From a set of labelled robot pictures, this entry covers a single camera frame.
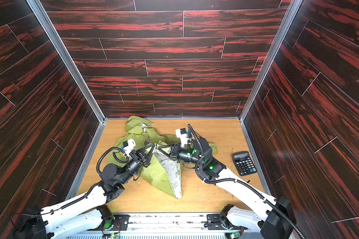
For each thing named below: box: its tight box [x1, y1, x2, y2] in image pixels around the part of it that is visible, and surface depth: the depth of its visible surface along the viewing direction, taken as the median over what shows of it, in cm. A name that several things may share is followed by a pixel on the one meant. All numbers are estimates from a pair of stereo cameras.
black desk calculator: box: [232, 151, 258, 177], surface depth 95 cm
